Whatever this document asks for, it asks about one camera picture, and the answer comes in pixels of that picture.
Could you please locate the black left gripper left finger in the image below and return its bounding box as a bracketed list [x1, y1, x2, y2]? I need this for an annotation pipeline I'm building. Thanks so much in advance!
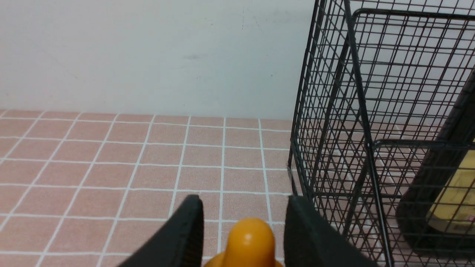
[119, 194, 204, 267]

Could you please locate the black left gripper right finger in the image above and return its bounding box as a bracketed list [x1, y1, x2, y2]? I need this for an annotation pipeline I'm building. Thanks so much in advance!
[284, 196, 378, 267]

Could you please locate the oyster sauce bottle orange cap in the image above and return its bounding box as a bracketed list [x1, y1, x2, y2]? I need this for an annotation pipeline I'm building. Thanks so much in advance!
[205, 218, 283, 267]

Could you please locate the dark vinegar bottle gold cap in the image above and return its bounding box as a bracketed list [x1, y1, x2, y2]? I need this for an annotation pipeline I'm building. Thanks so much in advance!
[396, 72, 475, 261]

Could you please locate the black wire mesh shelf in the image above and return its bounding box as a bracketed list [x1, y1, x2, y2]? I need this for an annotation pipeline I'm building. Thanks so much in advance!
[288, 0, 474, 267]

